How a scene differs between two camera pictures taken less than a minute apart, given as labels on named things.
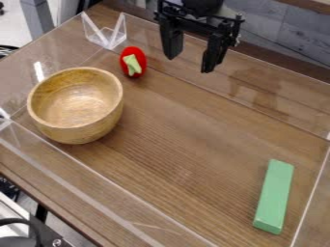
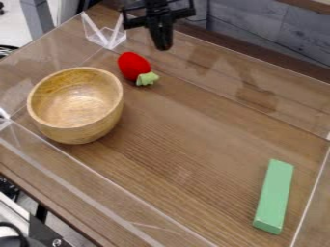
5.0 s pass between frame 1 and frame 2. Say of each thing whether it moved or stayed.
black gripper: moved
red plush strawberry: moved
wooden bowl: stayed
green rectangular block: stayed
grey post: stayed
